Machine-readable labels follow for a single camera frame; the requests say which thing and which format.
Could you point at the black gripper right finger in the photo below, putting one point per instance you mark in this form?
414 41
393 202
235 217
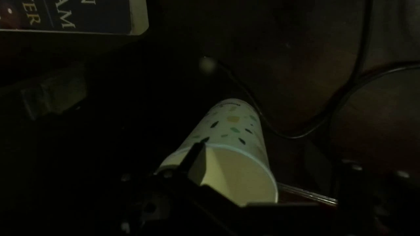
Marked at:
376 205

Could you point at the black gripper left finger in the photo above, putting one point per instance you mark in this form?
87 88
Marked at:
197 164

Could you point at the white speckled paper cup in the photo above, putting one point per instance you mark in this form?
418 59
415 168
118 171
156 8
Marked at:
237 175

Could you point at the dark hardcover book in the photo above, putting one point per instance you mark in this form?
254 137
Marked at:
79 15

